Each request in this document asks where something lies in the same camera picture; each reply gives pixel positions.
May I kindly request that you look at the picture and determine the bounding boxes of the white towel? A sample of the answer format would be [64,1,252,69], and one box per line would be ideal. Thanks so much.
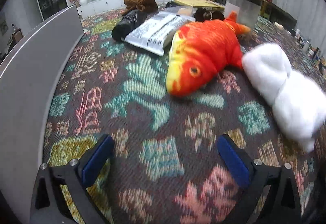
[241,43,325,152]

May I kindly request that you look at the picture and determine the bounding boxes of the orange fish plush toy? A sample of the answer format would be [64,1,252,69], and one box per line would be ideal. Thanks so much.
[166,11,251,97]

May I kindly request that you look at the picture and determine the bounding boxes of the patterned woven tablecloth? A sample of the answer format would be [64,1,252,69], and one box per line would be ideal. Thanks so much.
[43,10,325,223]

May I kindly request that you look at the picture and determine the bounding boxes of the white cardboard box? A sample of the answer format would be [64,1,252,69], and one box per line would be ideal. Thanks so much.
[1,6,84,223]

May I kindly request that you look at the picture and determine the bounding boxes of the bottles on table edge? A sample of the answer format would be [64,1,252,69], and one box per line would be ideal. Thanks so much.
[294,28,325,78]

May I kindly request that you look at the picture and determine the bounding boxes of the grey printed mailer package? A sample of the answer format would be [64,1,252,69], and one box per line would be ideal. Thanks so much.
[124,11,196,57]

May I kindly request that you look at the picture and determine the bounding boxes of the clear container black lid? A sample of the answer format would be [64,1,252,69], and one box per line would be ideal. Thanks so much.
[224,0,262,29]

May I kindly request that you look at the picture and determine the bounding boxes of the black plastic bag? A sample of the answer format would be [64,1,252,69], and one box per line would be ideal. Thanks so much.
[112,10,147,42]

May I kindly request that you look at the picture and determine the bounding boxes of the black furry item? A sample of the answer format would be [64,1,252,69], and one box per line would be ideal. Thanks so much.
[193,8,225,22]

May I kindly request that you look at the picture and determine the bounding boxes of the white tv console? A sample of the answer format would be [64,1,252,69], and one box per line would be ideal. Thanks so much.
[77,0,171,19]

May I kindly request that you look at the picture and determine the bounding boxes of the yellow flat box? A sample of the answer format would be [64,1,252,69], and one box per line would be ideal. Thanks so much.
[174,0,225,10]

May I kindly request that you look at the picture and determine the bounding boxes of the brown knit cloth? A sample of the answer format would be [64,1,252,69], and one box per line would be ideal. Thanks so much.
[122,0,158,16]

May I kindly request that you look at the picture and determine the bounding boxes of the wooden crib frame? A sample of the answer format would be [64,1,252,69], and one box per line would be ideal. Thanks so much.
[260,0,297,31]

